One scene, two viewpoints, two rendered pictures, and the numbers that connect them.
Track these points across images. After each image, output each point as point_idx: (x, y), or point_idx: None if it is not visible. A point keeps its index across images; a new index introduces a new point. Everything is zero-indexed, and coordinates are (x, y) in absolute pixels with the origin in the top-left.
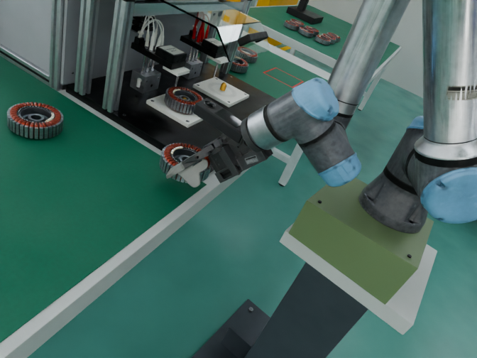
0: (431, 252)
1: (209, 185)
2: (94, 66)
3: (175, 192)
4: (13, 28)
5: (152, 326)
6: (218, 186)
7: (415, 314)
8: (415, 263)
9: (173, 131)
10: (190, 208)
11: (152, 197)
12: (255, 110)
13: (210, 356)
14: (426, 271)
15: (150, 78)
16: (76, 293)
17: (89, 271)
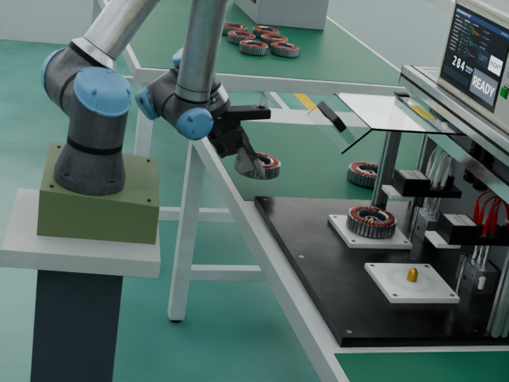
0: (9, 244)
1: (242, 201)
2: (451, 204)
3: (248, 186)
4: None
5: None
6: (238, 208)
7: (17, 193)
8: (52, 144)
9: (326, 211)
10: (226, 186)
11: (251, 179)
12: (348, 286)
13: None
14: (12, 224)
15: (418, 214)
16: (206, 142)
17: (213, 147)
